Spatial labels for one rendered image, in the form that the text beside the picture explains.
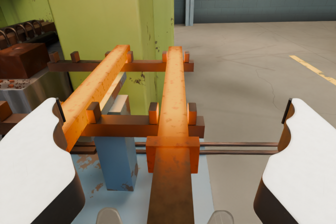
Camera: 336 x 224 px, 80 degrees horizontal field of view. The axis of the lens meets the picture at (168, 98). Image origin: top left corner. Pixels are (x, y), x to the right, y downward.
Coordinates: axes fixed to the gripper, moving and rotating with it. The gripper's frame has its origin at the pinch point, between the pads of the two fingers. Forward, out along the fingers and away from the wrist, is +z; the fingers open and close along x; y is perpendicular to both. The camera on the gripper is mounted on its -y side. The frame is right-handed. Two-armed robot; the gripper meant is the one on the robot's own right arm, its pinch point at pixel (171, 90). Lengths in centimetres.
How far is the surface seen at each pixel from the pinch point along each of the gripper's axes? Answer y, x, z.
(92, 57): 15, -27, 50
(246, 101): 108, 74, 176
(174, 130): 6.6, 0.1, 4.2
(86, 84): 6.7, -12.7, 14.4
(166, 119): 6.7, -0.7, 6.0
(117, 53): 6.7, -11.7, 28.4
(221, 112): 108, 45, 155
